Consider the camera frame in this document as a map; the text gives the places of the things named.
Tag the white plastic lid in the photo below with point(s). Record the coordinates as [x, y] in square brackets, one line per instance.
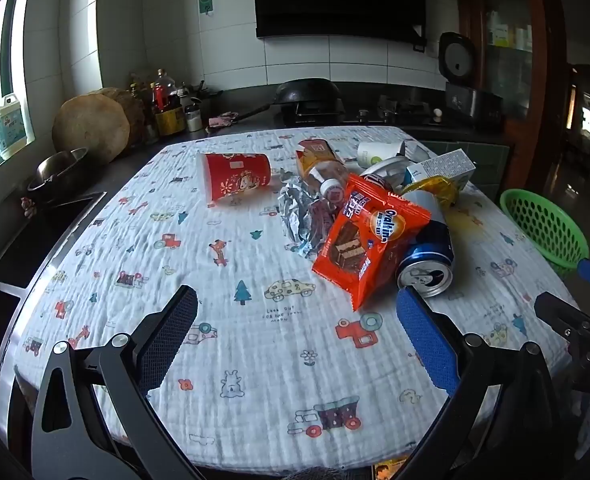
[390, 166]

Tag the round wooden cutting board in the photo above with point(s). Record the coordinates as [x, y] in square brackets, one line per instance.
[92, 127]
[134, 107]

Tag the green plastic basket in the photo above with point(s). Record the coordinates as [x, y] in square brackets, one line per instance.
[550, 230]

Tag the black gas stove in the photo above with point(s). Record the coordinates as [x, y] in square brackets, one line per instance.
[325, 114]

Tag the white paper cup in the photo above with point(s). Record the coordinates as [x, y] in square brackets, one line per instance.
[375, 152]

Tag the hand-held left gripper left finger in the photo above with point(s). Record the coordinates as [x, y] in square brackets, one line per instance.
[175, 335]

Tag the black range hood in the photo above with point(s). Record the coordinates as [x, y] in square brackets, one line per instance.
[340, 0]

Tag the pink cloth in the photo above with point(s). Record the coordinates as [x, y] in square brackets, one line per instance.
[222, 121]

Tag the red paper cup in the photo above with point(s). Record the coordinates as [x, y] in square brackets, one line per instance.
[235, 175]

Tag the group of condiment bottles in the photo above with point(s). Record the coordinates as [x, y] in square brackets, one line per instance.
[162, 92]

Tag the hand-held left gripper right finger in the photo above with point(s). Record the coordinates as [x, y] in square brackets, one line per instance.
[425, 345]

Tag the yellow tin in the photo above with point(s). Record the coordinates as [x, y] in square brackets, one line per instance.
[170, 121]

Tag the crumpled silver foil wrapper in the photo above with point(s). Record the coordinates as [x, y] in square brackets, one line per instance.
[300, 210]

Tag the wooden glass cabinet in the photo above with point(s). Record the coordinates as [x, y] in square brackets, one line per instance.
[540, 35]

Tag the white wall socket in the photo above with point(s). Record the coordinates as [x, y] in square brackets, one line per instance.
[432, 47]

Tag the dark rice cooker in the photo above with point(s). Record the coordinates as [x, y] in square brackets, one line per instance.
[470, 105]

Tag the kitchen sink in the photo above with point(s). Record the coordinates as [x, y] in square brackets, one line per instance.
[30, 230]

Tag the white detergent jug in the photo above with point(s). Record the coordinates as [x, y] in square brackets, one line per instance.
[11, 127]

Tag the yellow plastic wrapper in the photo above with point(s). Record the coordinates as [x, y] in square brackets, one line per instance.
[442, 187]

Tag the white jar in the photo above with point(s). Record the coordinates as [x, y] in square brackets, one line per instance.
[193, 119]

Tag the blue drink can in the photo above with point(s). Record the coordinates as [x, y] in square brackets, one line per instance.
[427, 255]

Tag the white printed blanket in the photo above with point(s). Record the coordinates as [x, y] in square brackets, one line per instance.
[255, 360]

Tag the orange snack packet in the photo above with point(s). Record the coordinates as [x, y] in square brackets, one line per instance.
[365, 240]

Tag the green wall hook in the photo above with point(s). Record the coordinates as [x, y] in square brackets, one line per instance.
[205, 2]

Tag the black wok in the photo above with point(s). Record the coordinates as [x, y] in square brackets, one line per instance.
[307, 91]

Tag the metal bowl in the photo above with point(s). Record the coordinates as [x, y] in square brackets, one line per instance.
[60, 167]

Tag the colourful printed packet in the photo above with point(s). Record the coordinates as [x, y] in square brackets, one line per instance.
[387, 470]

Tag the gold red labelled drink bottle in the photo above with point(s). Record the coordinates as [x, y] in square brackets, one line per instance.
[317, 157]

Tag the small white carton box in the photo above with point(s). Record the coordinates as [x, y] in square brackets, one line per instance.
[445, 165]

